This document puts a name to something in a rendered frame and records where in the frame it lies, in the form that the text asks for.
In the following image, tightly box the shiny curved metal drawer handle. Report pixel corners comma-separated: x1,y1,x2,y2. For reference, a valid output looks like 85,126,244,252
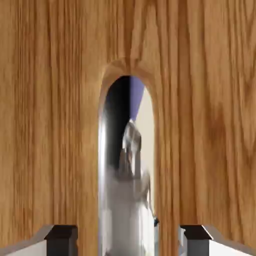
97,57,161,256

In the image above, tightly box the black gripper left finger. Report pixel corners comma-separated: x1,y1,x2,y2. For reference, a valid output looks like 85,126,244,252
0,224,79,256

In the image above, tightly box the light wood drawer front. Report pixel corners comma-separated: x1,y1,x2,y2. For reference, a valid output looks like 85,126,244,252
0,0,256,256

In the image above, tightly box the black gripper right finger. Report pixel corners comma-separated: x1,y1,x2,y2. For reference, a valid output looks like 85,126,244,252
178,224,256,256

